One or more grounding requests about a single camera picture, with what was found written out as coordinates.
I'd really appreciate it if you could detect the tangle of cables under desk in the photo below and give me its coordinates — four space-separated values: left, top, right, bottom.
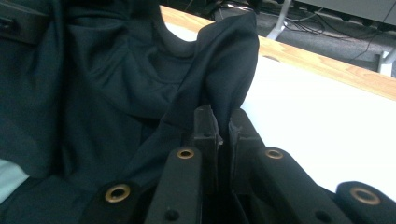
279 8 387 63

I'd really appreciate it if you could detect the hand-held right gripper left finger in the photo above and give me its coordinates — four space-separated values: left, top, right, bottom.
191 105 224 194

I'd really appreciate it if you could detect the black and mint green shirt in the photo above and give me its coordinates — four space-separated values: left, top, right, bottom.
0 0 260 224

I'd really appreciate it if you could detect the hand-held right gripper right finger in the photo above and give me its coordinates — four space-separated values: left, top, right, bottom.
228 107 266 195

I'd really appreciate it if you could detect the white metal desk frame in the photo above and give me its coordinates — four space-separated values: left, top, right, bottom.
265 0 396 77

